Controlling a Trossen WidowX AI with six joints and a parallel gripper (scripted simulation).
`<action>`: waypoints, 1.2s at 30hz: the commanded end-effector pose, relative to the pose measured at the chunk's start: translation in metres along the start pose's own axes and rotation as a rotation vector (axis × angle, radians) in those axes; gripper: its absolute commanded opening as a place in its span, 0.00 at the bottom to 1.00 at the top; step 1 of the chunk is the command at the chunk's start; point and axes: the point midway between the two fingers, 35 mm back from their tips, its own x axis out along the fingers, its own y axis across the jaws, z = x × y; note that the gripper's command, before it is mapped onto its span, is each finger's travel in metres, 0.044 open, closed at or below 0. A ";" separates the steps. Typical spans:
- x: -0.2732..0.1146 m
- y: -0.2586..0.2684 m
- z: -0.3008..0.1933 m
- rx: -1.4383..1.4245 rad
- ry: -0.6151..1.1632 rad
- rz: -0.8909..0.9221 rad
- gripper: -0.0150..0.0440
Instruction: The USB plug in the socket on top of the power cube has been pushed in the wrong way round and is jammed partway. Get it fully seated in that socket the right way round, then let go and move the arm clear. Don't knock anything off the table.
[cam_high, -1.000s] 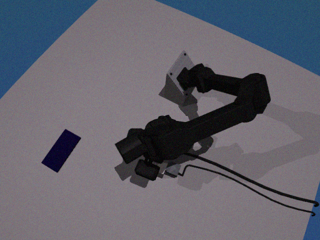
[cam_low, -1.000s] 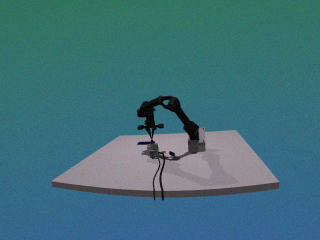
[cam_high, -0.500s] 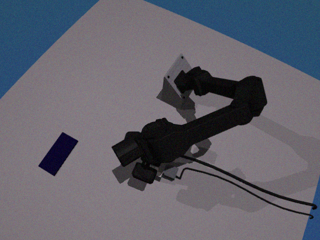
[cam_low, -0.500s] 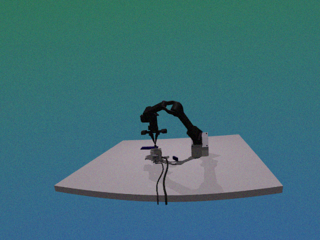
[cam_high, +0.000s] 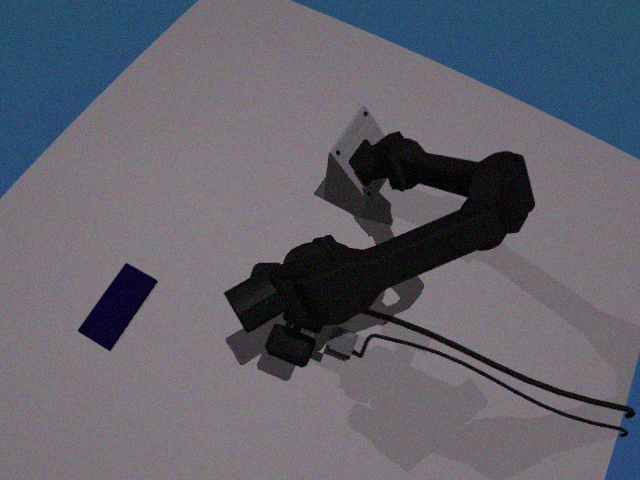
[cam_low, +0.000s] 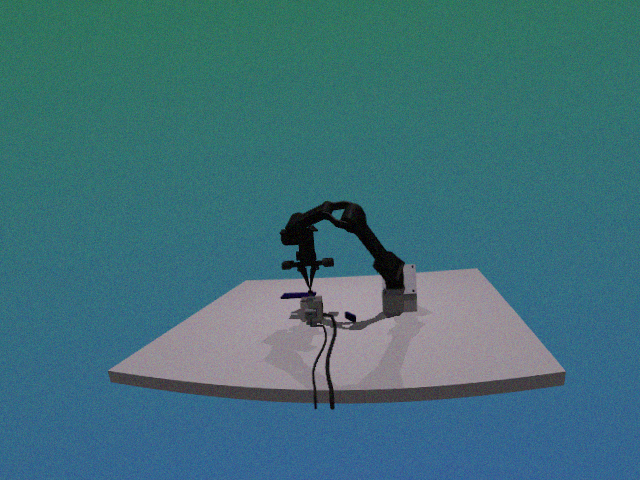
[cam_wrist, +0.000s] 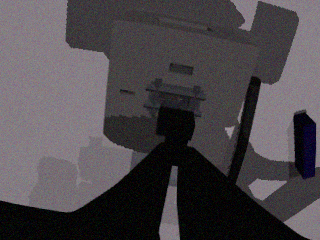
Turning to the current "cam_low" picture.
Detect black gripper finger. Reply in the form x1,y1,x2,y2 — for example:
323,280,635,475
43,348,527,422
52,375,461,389
297,268,309,288
310,268,319,288

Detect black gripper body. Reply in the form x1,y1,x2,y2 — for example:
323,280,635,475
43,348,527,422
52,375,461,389
281,244,334,270

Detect thin black cable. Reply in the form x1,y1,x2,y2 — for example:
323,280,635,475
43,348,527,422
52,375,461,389
304,308,327,410

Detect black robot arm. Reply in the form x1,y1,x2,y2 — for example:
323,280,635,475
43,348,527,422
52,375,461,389
279,201,405,289

